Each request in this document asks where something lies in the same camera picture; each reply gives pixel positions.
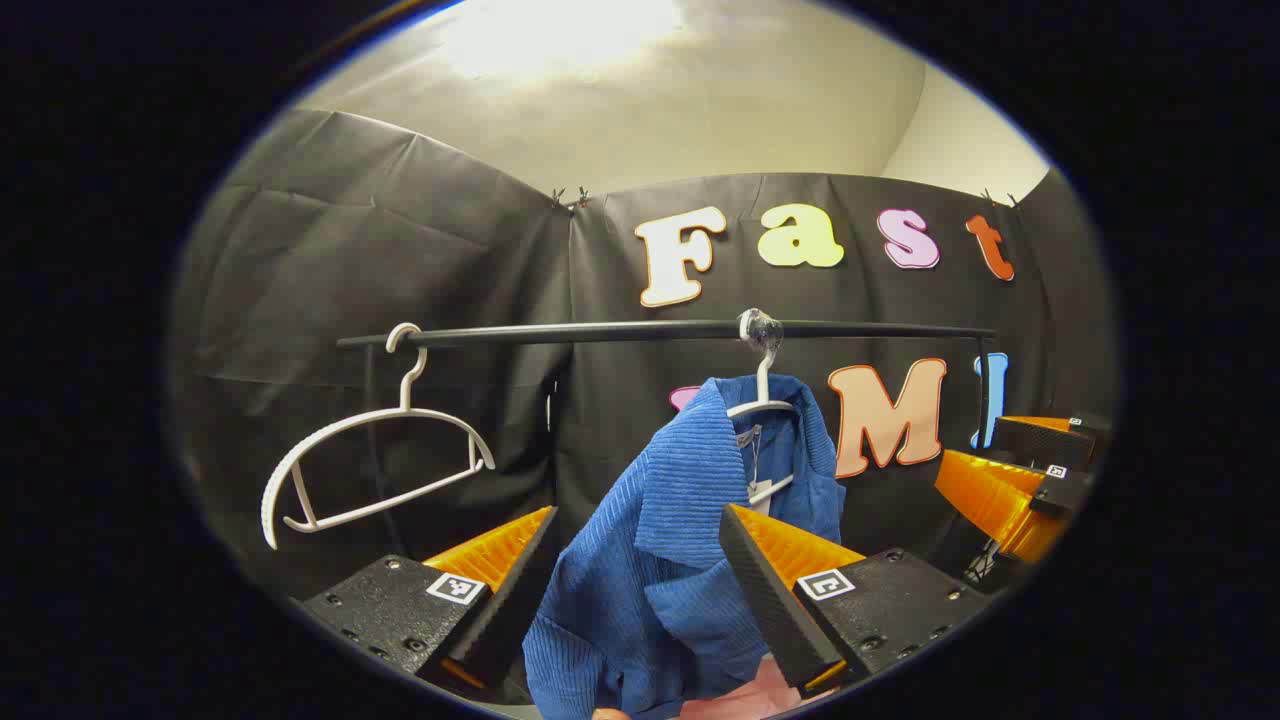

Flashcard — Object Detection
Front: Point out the pink laundry hamper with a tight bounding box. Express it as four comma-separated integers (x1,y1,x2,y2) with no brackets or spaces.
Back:
680,655,831,720

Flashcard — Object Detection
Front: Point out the white plastic hanger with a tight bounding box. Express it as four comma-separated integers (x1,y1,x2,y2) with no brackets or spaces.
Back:
260,322,497,551

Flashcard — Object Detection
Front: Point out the black clothes rail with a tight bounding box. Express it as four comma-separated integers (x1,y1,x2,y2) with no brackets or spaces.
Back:
337,318,999,451

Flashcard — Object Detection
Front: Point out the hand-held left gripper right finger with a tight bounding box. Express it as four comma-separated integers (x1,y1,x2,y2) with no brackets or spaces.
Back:
717,503,992,701

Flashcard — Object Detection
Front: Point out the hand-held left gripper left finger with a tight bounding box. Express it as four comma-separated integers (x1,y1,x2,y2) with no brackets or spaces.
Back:
300,505,562,701

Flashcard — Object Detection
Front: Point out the white hanger with taped hook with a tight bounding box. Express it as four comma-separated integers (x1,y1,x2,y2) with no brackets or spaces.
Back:
725,308,801,506

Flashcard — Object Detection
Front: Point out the blue corduroy jacket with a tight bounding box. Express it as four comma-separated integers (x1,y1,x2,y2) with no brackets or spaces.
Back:
522,375,849,720

